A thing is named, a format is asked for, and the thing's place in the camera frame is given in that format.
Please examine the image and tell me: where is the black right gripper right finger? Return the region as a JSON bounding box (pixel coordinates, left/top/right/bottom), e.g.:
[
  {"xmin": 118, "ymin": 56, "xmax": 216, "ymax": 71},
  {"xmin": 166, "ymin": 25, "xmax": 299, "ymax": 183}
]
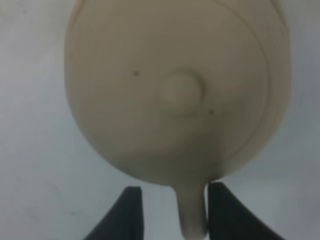
[{"xmin": 208, "ymin": 182, "xmax": 282, "ymax": 240}]

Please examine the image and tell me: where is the tan ceramic teapot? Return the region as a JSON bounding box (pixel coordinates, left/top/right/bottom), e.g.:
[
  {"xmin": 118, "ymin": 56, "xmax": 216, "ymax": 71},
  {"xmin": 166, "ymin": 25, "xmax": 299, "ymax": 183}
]
[{"xmin": 64, "ymin": 0, "xmax": 292, "ymax": 240}]

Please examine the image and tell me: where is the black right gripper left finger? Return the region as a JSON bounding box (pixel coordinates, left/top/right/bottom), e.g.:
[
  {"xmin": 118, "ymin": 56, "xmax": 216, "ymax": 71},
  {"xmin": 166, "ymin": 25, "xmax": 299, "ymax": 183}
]
[{"xmin": 85, "ymin": 186, "xmax": 145, "ymax": 240}]

